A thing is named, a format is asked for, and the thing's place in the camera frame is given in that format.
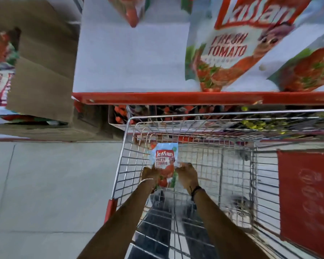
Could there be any person's right hand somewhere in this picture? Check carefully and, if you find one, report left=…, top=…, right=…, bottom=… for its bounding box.
left=176, top=162, right=199, bottom=191

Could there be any person's left hand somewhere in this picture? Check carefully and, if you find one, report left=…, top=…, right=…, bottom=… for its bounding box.
left=141, top=165, right=161, bottom=185

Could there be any small tomato ketchup pouch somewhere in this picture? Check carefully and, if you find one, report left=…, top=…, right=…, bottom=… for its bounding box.
left=150, top=142, right=179, bottom=188

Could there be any person's right forearm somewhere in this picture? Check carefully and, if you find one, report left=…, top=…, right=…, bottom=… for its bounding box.
left=190, top=188, right=270, bottom=259

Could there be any person's left forearm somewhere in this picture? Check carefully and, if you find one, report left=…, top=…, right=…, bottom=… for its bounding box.
left=77, top=178, right=158, bottom=259

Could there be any black wrist band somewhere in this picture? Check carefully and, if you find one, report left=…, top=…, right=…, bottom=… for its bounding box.
left=190, top=186, right=206, bottom=201

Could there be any row of packets under shelf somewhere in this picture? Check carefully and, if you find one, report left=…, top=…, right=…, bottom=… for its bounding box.
left=112, top=104, right=324, bottom=132

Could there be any white shelf with red edge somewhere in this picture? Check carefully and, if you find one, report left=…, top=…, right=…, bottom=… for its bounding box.
left=72, top=0, right=324, bottom=105

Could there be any red cart seat flap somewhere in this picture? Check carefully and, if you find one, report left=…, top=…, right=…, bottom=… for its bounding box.
left=276, top=150, right=324, bottom=259

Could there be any large tomato ketchup pouch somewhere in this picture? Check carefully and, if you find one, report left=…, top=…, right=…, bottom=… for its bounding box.
left=105, top=0, right=151, bottom=28
left=267, top=27, right=324, bottom=92
left=185, top=0, right=314, bottom=92

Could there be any brown cardboard box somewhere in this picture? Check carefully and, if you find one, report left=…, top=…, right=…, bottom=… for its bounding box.
left=0, top=0, right=103, bottom=140

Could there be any tomato ketchup pouch in carton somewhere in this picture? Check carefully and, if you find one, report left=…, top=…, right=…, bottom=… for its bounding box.
left=0, top=27, right=21, bottom=124

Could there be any metal wire shopping cart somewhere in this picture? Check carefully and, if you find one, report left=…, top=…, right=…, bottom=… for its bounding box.
left=104, top=109, right=324, bottom=259

